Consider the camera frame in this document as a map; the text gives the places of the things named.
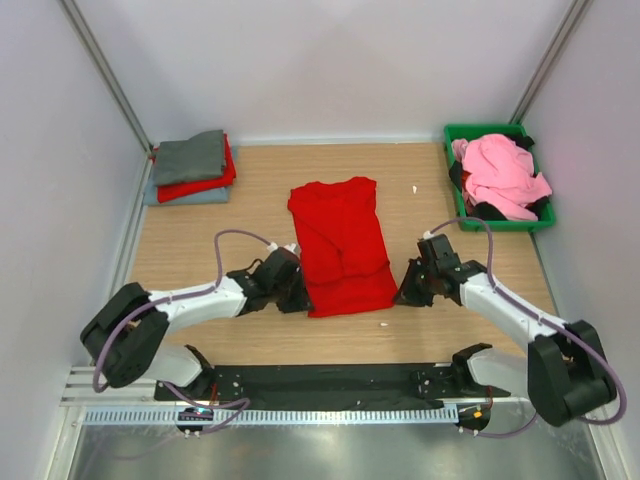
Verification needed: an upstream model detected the red t shirt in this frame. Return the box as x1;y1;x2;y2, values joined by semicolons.
287;177;397;318
156;134;236;202

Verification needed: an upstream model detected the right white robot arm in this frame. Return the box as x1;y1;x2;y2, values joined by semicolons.
394;234;623;427

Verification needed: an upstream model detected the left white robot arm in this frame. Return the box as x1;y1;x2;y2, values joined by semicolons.
80;245;311;400

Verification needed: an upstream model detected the pink t shirt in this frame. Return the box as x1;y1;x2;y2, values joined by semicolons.
451;132;554;222

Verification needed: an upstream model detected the folded red t shirt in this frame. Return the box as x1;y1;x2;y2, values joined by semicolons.
156;134;236;202

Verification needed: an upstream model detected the folded grey t shirt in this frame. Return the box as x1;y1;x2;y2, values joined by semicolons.
152;130;226;187

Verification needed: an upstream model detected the folded blue-grey t shirt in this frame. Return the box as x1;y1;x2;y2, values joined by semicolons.
142;183;231;206

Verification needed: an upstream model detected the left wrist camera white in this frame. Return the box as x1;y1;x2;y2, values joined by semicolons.
283;243;300;254

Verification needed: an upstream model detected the aluminium front rail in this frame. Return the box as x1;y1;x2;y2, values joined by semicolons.
59;364;609;406

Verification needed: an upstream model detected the white slotted cable duct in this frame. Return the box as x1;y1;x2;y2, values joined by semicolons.
82;405;458;426

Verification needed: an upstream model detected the right aluminium frame post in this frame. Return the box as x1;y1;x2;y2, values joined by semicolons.
509;0;594;124

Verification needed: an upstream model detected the aluminium frame post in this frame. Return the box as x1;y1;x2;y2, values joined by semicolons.
58;0;152;156
509;0;594;124

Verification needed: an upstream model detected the left aluminium frame post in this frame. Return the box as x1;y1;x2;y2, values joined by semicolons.
58;0;152;156

